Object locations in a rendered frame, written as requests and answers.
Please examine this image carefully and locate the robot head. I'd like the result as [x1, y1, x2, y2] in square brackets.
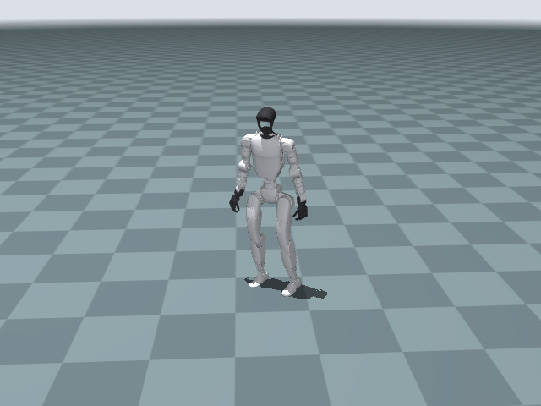
[256, 107, 277, 139]

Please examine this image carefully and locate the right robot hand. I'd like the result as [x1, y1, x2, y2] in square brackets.
[229, 189, 244, 212]

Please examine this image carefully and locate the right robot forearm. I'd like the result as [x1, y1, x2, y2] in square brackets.
[235, 164, 249, 192]

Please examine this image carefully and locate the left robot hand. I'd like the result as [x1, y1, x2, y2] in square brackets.
[292, 196, 308, 220]

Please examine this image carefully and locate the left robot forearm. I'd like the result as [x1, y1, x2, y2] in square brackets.
[292, 168, 306, 203]

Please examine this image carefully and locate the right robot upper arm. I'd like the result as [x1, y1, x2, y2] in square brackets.
[238, 134, 253, 172]

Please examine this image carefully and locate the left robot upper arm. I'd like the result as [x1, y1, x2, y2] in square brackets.
[280, 138, 300, 178]

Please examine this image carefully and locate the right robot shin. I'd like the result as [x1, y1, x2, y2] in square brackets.
[250, 241, 265, 277]

